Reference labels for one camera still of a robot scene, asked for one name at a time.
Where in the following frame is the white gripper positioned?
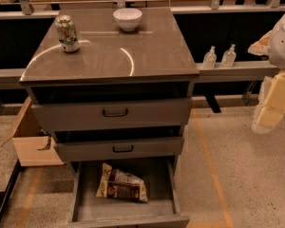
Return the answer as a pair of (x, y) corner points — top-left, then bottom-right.
(252, 71), (285, 134)

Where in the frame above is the brown chip bag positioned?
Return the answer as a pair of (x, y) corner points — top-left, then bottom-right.
(96, 163), (148, 203)

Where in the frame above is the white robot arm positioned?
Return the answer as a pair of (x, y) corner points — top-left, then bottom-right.
(248, 13), (285, 134)

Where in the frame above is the grey top drawer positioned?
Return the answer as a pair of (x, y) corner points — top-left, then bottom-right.
(32, 98), (191, 131)

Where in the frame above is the grey drawer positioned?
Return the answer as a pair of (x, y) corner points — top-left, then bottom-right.
(54, 137), (183, 162)
(64, 157), (189, 228)
(32, 98), (191, 131)

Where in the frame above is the grey middle drawer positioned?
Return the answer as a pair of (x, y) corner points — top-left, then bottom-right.
(54, 137), (183, 162)

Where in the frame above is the grey drawer cabinet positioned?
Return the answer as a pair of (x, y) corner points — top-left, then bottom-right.
(19, 7), (200, 163)

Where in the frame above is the grey bottom drawer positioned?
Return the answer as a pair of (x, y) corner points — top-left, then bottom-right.
(64, 157), (189, 228)

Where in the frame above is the clear sanitizer bottle right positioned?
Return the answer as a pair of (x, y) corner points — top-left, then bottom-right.
(221, 44), (237, 67)

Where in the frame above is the clear sanitizer bottle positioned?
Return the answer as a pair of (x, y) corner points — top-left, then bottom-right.
(202, 46), (217, 68)
(221, 44), (237, 67)

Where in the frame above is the clear sanitizer bottle left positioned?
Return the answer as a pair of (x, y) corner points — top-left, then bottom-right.
(202, 46), (217, 68)

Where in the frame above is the white ceramic bowl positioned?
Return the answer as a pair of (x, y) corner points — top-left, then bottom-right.
(113, 8), (143, 31)

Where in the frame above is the green white soda can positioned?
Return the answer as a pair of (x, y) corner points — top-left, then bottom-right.
(55, 15), (80, 53)

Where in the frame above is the open cardboard box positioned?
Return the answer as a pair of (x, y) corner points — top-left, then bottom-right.
(4, 97), (64, 166)

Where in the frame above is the black floor frame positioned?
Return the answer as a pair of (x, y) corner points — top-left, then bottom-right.
(0, 161), (22, 222)

